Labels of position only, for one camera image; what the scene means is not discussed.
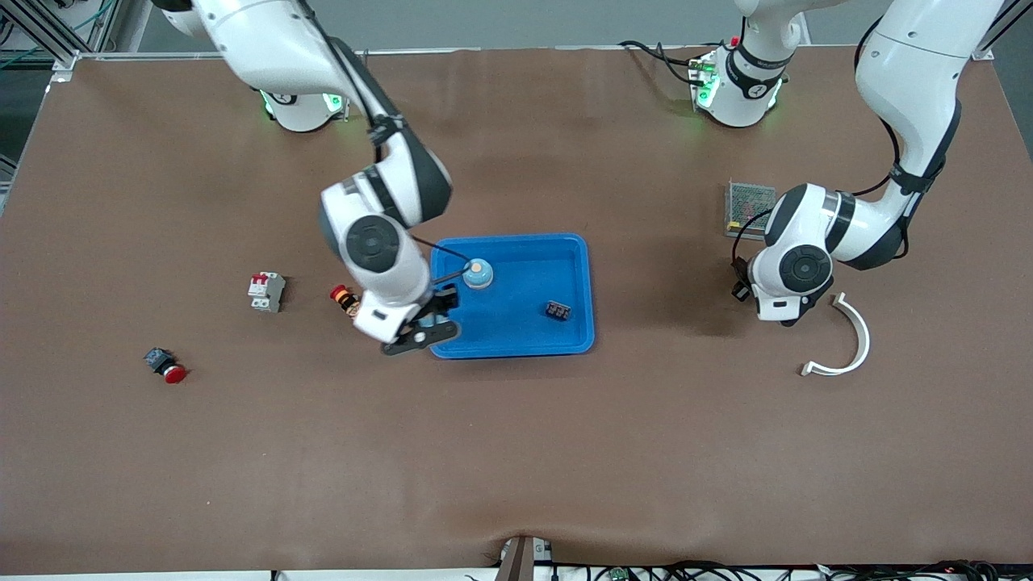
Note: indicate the grey camera stand bracket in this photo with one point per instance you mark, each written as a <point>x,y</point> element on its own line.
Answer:
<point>516,561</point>

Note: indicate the white circuit breaker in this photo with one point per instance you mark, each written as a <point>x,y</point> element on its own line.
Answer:
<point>266,292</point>

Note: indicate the dark brown cylindrical capacitor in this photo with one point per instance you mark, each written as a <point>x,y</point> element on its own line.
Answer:
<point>558,311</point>

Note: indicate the metal mesh power supply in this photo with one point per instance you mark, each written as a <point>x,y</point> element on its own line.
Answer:
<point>742,202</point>

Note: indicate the aluminium frame with black struts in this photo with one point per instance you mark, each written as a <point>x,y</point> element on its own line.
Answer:
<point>60,63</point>

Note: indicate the aluminium frame corner post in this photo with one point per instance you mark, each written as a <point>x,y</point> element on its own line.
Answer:
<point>982,52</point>

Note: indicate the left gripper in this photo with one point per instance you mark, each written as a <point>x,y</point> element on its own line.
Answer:
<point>738,290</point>

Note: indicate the red yellow emergency stop switch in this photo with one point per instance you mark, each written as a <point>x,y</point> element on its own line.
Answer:
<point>343,297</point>

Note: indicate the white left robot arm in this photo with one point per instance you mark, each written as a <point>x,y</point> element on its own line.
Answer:
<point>912,73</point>

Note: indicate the blue plastic tray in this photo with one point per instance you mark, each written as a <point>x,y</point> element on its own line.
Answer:
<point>524,331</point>

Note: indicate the red push button grey base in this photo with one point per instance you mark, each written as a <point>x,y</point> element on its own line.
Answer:
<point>173,373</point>

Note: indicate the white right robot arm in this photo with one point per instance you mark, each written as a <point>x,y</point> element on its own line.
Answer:
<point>379,242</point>

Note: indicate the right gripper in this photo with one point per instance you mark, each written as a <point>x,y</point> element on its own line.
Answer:
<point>445,302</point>

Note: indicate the white curved pipe clamp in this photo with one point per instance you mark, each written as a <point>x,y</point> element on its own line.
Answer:
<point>866,337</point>

